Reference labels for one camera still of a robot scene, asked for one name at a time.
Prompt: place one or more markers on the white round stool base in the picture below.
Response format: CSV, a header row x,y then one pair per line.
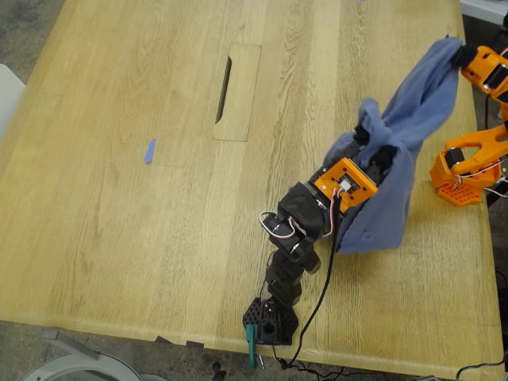
x,y
79,365

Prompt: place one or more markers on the orange perforated arm base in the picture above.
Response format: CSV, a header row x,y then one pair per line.
x,y
460,196

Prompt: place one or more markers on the white chair seat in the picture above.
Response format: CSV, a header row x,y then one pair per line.
x,y
10,95

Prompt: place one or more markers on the teal table clamp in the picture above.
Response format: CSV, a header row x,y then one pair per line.
x,y
251,349

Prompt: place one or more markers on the blue printed T-shirt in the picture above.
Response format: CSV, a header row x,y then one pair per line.
x,y
381,222

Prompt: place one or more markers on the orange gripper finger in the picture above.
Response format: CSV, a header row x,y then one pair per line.
x,y
466,51
462,65

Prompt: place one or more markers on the black perforated arm base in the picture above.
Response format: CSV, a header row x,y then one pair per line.
x,y
285,325

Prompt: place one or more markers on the white shelf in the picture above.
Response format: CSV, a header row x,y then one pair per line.
x,y
482,8

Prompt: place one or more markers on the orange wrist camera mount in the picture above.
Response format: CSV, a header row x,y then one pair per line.
x,y
357,190

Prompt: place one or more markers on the small silver pin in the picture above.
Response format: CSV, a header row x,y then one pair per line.
x,y
261,362

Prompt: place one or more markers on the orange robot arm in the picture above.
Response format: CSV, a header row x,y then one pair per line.
x,y
472,143

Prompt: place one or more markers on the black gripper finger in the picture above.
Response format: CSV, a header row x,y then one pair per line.
x,y
383,162
362,135

